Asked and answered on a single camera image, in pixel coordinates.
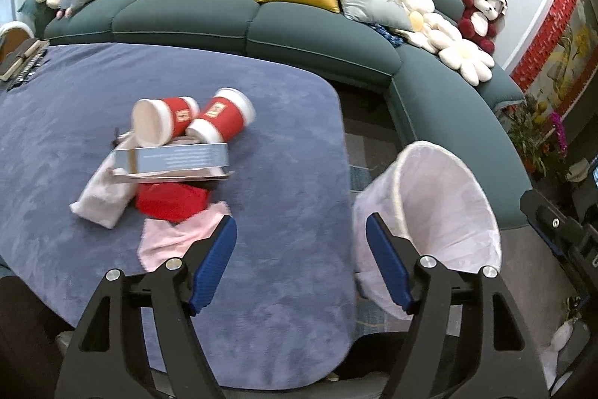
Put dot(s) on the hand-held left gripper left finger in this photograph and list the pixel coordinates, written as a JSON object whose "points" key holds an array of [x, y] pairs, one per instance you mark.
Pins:
{"points": [[212, 258]]}

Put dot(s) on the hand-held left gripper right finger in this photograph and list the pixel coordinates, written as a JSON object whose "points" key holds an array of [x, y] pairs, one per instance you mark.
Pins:
{"points": [[387, 258]]}

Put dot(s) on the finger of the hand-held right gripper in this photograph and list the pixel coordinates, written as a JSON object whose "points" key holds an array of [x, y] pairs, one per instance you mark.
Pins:
{"points": [[553, 223]]}

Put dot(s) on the pale pink cloth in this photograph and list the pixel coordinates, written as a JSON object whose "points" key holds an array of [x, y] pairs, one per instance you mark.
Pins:
{"points": [[168, 240]]}

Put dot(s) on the white-lined waste bin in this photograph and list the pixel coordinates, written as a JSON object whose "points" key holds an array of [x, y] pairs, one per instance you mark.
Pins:
{"points": [[444, 202]]}

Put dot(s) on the red packet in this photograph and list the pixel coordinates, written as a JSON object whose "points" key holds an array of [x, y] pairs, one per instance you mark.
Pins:
{"points": [[170, 200]]}

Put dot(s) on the magenta orchid plant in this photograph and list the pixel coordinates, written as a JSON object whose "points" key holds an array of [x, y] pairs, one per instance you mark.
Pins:
{"points": [[558, 135]]}

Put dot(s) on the blue table blanket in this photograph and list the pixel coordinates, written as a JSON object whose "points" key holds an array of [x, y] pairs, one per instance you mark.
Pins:
{"points": [[280, 193]]}

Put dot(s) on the green potted plant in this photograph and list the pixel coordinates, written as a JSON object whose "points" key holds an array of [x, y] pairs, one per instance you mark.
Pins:
{"points": [[528, 132]]}

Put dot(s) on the grey-blue carton box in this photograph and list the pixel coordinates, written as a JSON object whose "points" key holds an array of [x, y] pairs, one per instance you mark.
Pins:
{"points": [[177, 156]]}

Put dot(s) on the white cloth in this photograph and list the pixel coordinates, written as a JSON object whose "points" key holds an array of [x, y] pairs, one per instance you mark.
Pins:
{"points": [[100, 198]]}

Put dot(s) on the red paper cup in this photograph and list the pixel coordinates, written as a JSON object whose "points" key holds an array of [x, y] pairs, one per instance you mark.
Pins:
{"points": [[154, 121], [224, 111]]}

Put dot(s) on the person's dark trousers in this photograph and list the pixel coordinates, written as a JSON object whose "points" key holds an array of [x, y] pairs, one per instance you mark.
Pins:
{"points": [[28, 319]]}

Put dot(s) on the red monkey plush toy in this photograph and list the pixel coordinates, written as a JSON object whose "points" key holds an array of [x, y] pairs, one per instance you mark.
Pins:
{"points": [[481, 18]]}

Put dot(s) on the blue patterned cloth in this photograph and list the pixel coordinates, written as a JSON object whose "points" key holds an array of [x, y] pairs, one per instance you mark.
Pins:
{"points": [[385, 34]]}

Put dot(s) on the teal sectional sofa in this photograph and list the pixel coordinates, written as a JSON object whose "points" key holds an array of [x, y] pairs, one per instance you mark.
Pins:
{"points": [[303, 29]]}

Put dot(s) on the row of pens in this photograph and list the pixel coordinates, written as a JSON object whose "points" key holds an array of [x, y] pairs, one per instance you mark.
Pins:
{"points": [[30, 72]]}

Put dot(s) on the wooden chair with white rim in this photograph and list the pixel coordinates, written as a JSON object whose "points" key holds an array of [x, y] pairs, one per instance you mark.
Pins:
{"points": [[14, 32]]}

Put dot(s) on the painted wall mural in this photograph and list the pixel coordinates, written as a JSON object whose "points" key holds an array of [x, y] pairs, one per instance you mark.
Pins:
{"points": [[572, 53]]}

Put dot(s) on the red wall decoration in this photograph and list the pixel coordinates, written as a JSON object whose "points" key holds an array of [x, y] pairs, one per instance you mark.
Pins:
{"points": [[551, 29]]}

